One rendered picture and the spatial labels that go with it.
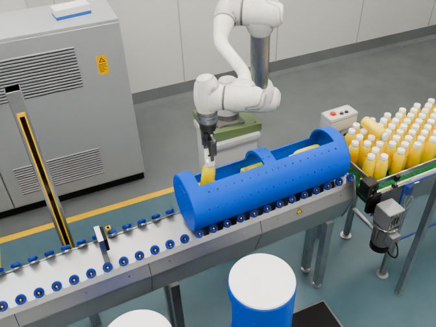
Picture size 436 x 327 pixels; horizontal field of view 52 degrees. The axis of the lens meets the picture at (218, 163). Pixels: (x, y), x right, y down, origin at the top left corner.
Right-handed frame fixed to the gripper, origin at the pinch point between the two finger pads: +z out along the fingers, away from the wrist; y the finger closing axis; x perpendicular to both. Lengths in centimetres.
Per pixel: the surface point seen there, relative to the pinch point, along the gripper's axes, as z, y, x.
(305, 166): 14.0, 11.9, 46.0
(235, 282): 27, 48, -11
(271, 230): 49, 14, 27
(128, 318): 27, 45, -56
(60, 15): -17, -166, -34
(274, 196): 24.0, 14.4, 27.4
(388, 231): 58, 37, 88
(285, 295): 27, 63, 4
